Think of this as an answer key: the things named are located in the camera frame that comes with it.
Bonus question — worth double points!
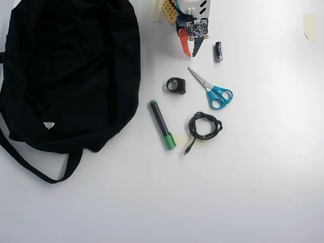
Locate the black usb cable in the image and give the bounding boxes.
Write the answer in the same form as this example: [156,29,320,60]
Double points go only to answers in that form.
[183,111,224,156]

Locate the long beige masking tape strip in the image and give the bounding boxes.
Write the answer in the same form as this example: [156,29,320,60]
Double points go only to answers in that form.
[174,134,212,148]

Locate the blue handled scissors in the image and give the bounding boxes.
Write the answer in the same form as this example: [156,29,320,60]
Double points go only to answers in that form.
[187,66,234,110]

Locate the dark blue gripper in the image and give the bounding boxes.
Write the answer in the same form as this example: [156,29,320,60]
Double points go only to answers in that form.
[176,15,205,59]

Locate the green black marker pen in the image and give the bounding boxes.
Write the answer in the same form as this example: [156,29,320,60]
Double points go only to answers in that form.
[149,99,177,151]

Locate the black ring clip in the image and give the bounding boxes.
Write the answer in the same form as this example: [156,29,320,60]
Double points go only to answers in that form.
[166,77,187,95]

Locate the yellow perforated block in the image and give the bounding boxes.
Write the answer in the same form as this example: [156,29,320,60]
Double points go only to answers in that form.
[161,0,178,26]

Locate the narrow beige masking tape piece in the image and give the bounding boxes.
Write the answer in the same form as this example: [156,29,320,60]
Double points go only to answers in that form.
[151,0,164,22]

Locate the camera circuit board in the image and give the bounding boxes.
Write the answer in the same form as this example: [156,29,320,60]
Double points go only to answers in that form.
[186,18,211,42]

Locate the black cylindrical battery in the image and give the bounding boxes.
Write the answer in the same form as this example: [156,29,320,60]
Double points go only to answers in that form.
[214,41,224,63]

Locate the torn beige masking tape piece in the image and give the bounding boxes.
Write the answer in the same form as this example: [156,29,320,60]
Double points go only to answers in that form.
[303,14,319,45]

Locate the black fabric bag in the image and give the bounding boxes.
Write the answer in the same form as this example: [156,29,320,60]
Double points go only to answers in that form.
[0,0,142,185]

